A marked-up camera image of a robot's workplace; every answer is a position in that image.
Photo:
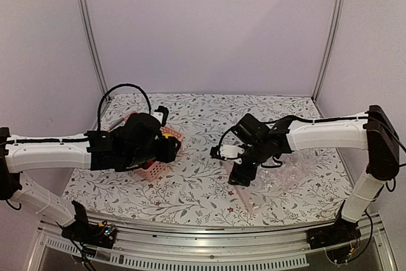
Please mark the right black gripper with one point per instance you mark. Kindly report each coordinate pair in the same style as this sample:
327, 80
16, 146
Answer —
238, 175

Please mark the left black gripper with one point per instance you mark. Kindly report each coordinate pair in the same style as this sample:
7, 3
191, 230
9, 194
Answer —
169, 152

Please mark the yellow toy pepper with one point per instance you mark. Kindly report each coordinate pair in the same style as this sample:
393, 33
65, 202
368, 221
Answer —
168, 135

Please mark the clear zip top bag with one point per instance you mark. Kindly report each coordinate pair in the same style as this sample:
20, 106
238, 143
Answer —
271, 184

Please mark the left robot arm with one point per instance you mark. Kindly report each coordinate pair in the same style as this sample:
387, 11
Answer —
92, 150

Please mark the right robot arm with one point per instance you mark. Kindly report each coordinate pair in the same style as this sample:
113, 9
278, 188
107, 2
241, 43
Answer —
370, 131

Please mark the pink plastic basket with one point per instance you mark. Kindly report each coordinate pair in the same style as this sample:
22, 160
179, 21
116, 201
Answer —
152, 169

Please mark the floral table mat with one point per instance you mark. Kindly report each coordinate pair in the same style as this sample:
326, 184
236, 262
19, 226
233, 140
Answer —
194, 190

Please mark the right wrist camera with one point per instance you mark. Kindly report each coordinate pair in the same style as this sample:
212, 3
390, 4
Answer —
226, 152

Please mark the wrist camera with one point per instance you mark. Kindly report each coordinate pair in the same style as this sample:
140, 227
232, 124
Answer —
226, 152
161, 114

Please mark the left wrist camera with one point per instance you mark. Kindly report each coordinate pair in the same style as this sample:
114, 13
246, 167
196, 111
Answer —
161, 114

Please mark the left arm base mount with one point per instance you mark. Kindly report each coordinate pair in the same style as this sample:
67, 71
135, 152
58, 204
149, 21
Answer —
101, 235

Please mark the aluminium front rail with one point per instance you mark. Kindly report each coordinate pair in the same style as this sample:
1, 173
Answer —
150, 245

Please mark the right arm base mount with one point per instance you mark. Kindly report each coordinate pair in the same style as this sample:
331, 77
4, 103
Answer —
342, 236

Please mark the left aluminium frame post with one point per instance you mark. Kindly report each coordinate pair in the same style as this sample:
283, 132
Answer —
92, 47

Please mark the aluminium frame post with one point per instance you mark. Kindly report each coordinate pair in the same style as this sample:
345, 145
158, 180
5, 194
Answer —
92, 47
328, 50

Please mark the right aluminium frame post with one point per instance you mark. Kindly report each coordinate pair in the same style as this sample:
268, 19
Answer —
328, 50

